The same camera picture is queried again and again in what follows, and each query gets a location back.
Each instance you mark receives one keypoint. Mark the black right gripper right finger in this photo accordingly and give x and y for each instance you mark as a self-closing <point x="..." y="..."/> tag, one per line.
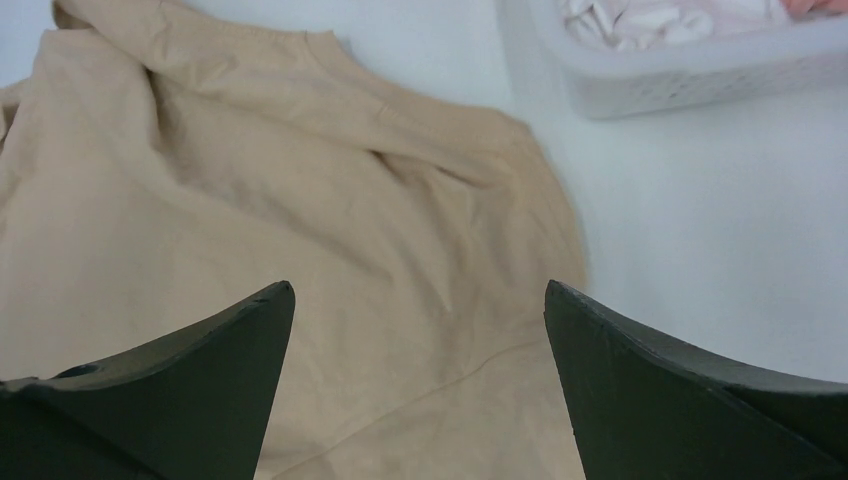
<point x="646" y="405"/>

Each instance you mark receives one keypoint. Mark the pink t shirt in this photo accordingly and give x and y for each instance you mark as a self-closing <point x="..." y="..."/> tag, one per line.
<point x="802" y="9"/>

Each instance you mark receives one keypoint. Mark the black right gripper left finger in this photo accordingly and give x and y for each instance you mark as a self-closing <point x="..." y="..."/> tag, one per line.
<point x="192" y="404"/>

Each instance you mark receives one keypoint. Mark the white t shirt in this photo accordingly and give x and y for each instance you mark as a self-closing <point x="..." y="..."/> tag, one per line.
<point x="629" y="25"/>

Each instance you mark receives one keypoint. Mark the beige t shirt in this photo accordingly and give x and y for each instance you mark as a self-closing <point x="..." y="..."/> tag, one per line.
<point x="159" y="165"/>

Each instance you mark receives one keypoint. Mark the white plastic laundry basket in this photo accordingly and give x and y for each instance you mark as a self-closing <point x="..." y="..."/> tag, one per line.
<point x="605" y="85"/>

